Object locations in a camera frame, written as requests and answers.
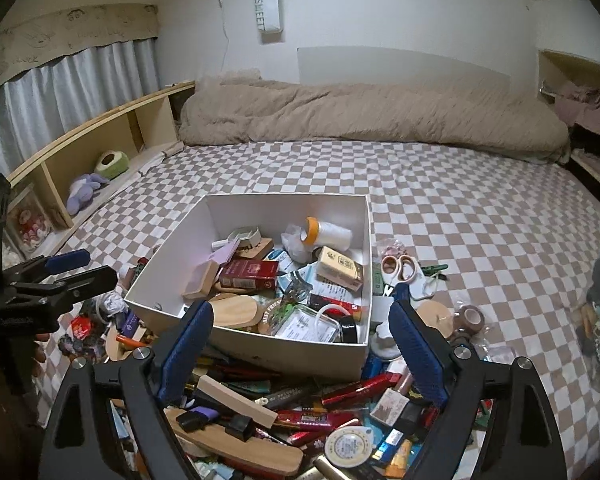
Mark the white orange scissors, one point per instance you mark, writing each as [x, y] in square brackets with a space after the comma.
[397, 270]

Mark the pink clothes pile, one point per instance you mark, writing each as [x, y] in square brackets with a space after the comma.
[590, 105]

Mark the white curtain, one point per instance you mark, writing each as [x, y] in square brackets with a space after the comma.
[80, 85]

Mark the metal key clips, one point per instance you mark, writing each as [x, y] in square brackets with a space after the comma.
[297, 290]

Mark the crumpled clear plastic bag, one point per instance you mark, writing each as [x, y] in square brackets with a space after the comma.
[295, 245]

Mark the beige quilted duvet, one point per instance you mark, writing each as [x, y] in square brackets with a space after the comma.
[380, 115]

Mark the white suction hook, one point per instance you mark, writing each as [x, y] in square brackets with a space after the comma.
[385, 340]

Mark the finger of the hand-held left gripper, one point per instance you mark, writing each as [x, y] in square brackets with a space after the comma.
[92, 280]
[67, 261]

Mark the pile of assorted small things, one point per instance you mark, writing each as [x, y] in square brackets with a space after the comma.
[305, 410]

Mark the clear plastic case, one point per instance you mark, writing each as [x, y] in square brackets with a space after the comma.
[305, 327]

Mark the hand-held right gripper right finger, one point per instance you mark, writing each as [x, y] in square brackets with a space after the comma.
[420, 350]

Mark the round wooden lid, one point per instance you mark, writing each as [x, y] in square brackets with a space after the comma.
[435, 320]

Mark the person's left hand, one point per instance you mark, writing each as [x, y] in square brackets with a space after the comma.
[40, 352]

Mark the blue slim box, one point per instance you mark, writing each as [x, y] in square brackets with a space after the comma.
[401, 292]

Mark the cream soap box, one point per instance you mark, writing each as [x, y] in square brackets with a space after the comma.
[337, 267]

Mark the light wooden bar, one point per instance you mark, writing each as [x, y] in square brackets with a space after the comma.
[235, 400]

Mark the white plastic clip case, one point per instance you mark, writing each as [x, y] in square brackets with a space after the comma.
[425, 287]

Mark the open wardrobe shelf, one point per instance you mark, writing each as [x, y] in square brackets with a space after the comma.
[555, 70]

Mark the purple plush toy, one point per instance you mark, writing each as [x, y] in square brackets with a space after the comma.
[82, 195]

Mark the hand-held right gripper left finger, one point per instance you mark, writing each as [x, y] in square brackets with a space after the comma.
[187, 355]

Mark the brown bandage roll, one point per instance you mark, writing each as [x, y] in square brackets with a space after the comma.
[469, 317]

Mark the white printed leaflet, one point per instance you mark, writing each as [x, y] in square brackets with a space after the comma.
[335, 292]

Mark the oval wooden board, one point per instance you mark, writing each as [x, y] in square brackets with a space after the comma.
[260, 455]
[235, 312]

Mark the wooden cutout stand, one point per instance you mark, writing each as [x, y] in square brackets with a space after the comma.
[257, 249]

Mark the white hanging wall sign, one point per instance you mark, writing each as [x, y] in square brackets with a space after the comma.
[268, 7]

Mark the red black snack packet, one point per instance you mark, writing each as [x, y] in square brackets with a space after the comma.
[362, 312]

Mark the purple notepad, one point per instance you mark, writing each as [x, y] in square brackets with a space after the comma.
[225, 252]

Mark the white plastic holder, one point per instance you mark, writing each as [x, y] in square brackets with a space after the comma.
[242, 235]

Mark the clear box with pink toy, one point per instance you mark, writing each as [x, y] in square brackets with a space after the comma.
[30, 225]

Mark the beige printed valance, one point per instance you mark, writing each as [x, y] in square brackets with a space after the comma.
[55, 30]

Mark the green clothespin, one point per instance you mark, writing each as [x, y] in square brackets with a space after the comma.
[435, 271]

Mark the red gold-print box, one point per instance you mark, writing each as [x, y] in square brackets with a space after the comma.
[247, 274]

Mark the long red packet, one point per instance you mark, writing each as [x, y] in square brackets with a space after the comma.
[315, 419]
[360, 390]

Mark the green round plush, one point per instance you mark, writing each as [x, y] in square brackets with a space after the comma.
[111, 165]

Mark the black tape roll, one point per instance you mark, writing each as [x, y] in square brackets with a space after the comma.
[351, 330]

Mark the frog cork coaster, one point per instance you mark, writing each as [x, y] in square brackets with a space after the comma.
[270, 317]

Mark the face mask packet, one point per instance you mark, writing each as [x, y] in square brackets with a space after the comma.
[310, 275]

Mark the pink bead bag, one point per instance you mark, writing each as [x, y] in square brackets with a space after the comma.
[395, 250]

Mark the orange-capped film roll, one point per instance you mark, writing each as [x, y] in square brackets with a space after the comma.
[330, 234]

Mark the white cardboard box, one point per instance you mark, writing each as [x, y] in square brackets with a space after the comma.
[280, 210]

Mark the round white tape measure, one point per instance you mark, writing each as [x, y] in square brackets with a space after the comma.
[349, 447]

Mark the wooden bedside shelf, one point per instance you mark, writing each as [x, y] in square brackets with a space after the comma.
[80, 145]

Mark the blue white small packet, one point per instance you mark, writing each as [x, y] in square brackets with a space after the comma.
[282, 260]

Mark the checkered bed sheet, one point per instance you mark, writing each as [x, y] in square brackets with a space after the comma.
[480, 235]

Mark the purple black lighter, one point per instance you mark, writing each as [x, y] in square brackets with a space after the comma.
[197, 417]

